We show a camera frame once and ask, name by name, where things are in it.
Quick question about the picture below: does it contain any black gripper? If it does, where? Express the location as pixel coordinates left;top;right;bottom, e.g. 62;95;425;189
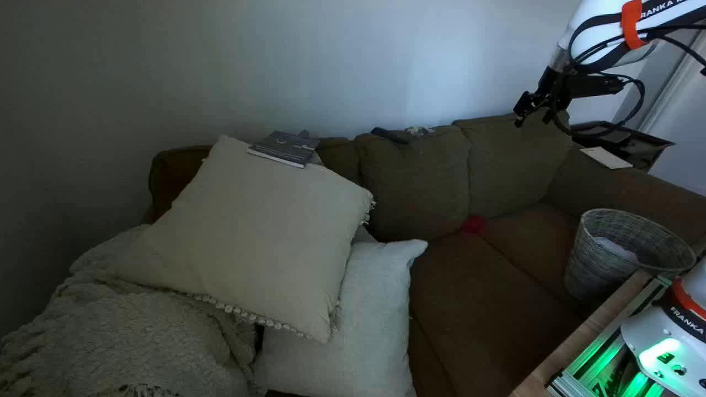
514;67;626;129

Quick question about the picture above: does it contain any grey woven basket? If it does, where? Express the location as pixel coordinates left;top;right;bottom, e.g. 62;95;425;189
564;208;698;302

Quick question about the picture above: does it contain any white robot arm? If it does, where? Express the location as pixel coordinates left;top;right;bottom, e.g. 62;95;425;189
514;0;706;130

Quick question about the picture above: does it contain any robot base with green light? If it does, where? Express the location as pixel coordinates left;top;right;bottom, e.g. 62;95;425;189
546;263;706;397

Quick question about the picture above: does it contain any dark tray behind sofa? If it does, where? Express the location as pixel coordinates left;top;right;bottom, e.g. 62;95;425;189
573;121;670;171

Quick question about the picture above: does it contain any brown sofa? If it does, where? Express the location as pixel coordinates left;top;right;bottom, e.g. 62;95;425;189
143;112;706;397

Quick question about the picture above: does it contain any small red ball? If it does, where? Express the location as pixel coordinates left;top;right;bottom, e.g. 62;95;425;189
461;216;487;235

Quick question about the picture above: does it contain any dark object on sofa back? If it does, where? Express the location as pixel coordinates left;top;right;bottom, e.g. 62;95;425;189
371;125;431;143

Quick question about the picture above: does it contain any grey book on sofa back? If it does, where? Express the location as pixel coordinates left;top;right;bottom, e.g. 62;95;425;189
249;133;318;168

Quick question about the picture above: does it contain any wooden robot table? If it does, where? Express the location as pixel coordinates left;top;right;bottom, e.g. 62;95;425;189
510;272;650;397

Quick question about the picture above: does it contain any cream square pillow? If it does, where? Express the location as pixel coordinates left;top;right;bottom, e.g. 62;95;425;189
110;136;373;342

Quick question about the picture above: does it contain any white square pillow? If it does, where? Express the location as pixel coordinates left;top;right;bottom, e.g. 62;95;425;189
254;241;428;397

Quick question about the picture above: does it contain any grey knitted blanket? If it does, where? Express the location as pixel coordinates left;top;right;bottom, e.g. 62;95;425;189
0;228;256;397

